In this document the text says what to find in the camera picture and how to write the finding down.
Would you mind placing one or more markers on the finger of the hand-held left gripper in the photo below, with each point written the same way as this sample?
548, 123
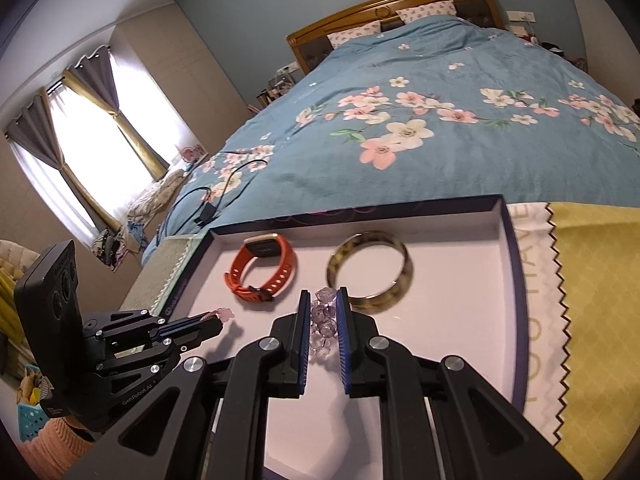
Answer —
150, 325
140, 357

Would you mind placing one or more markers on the person's left forearm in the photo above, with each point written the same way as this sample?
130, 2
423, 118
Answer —
55, 452

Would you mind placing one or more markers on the grey and gold curtain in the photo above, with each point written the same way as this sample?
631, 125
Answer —
100, 80
35, 135

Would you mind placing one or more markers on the tortoiseshell bangle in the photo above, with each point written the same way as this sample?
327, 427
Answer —
367, 240

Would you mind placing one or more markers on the yellow cloth white border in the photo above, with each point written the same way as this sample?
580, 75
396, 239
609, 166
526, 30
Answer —
595, 310

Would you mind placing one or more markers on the blue plastic basket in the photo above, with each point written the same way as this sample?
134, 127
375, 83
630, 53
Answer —
32, 422

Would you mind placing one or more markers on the dotted white pillow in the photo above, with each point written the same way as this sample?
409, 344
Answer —
355, 34
427, 11

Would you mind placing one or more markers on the shallow white box tray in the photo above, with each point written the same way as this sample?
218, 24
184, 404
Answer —
450, 285

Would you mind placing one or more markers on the bedside clutter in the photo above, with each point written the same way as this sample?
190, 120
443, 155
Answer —
547, 45

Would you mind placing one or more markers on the group of cosmetic bottles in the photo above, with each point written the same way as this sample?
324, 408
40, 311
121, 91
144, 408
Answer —
277, 87

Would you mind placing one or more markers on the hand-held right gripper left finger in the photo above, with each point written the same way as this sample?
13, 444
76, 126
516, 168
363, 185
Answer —
303, 340

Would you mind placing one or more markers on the crumpled light blanket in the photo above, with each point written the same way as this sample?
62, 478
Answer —
157, 192

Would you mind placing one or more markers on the olive patterned cloth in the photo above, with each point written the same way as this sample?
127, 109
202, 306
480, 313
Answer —
160, 270

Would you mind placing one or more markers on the orange smartwatch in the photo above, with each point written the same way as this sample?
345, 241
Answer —
289, 260

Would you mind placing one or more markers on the wooden headboard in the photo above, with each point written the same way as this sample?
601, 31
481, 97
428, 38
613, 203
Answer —
390, 2

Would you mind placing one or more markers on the black charger plug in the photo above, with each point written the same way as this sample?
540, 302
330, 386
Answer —
205, 214

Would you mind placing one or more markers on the white wall switch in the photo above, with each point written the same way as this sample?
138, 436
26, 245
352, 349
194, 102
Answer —
520, 16

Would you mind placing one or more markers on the pile of clothes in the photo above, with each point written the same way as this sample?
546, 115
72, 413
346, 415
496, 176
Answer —
117, 245

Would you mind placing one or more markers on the small pink ornament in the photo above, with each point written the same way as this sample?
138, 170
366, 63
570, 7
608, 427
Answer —
190, 154

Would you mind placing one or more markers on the blue floral quilt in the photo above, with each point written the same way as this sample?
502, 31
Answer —
400, 185

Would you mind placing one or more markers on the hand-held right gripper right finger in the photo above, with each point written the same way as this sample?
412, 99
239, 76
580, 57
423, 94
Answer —
342, 340

